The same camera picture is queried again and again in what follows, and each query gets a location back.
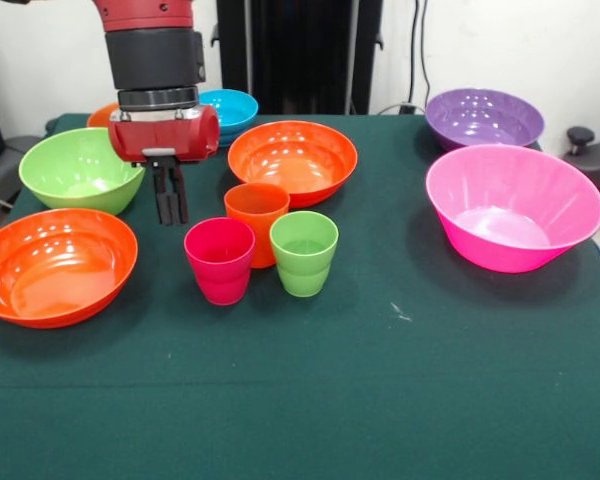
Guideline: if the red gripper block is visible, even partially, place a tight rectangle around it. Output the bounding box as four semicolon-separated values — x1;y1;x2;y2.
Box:
107;105;222;227

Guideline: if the orange cup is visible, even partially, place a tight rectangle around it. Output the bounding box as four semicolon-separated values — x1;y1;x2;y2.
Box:
223;182;292;270

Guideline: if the crimson red cup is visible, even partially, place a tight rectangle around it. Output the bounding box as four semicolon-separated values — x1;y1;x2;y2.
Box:
183;216;257;306

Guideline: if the wide orange bowl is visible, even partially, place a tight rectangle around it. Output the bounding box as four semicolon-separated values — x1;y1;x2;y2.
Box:
227;120;359;209
0;208;139;330

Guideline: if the green cup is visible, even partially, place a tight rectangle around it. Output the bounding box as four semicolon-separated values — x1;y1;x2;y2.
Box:
269;210;340;299

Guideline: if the purple bowl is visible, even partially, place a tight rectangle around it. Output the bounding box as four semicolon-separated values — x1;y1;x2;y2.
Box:
424;88;546;152

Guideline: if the green bowl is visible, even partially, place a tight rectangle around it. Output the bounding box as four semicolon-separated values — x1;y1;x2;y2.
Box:
18;127;146;217

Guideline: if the small deep orange bowl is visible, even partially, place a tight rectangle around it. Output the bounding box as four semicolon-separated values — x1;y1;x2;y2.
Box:
86;102;122;129

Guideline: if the small blue bowl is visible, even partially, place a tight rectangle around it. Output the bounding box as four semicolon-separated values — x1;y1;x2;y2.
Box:
198;89;259;148

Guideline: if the dark green tablecloth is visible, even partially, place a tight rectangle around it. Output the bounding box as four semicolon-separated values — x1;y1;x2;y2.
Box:
0;112;600;480

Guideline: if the large pink bowl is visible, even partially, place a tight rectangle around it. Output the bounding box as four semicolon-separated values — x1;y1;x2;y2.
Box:
425;143;600;274

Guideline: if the black round knob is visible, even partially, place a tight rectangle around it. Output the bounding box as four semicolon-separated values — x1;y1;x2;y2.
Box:
567;126;596;156

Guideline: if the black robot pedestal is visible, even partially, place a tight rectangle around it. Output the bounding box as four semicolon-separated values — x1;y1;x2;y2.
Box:
199;0;384;116

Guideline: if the black hanging cable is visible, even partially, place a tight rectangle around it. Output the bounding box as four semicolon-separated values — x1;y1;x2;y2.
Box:
407;0;434;109

